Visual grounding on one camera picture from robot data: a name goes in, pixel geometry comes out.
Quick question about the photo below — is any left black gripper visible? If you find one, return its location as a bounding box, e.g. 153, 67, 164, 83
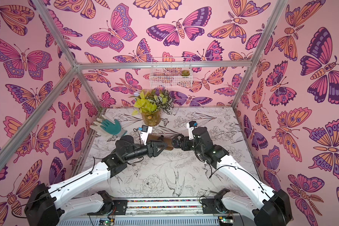
123, 139, 167, 164

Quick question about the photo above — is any wooden watch stand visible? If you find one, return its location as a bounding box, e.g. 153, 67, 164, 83
147, 134, 174, 151

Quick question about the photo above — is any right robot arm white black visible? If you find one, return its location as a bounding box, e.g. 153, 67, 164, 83
172, 127, 292, 226

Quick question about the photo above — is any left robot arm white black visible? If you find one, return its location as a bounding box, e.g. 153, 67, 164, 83
24, 135, 168, 226

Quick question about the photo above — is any teal white garden glove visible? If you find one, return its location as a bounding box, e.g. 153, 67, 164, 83
90, 116, 127, 138

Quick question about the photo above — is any glass vase with plants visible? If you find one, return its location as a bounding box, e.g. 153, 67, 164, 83
132, 88, 174, 127

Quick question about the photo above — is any small succulent in basket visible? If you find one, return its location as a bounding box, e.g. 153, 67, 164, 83
180, 70, 191, 77

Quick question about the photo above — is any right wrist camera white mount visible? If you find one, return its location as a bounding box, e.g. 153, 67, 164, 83
186, 121, 197, 140

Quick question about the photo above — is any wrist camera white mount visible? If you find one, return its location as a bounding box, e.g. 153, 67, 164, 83
186, 121, 197, 140
138, 125, 153, 145

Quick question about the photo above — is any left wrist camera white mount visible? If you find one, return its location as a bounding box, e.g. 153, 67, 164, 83
138, 125, 153, 145

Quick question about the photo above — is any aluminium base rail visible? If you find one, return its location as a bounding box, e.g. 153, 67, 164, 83
47, 195, 278, 221

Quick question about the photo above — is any white wire basket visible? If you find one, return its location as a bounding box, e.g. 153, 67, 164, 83
148, 56, 193, 88

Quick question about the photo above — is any aluminium frame back bar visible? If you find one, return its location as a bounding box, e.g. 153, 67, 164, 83
76, 60, 252, 70

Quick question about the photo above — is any aluminium frame left post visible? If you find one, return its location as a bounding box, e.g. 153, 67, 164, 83
0, 67, 77, 171

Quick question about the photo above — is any aluminium frame post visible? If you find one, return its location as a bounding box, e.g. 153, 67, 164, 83
231, 0, 288, 110
0, 67, 77, 171

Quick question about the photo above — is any aluminium frame right post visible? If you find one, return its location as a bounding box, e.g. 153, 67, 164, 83
231, 0, 288, 110

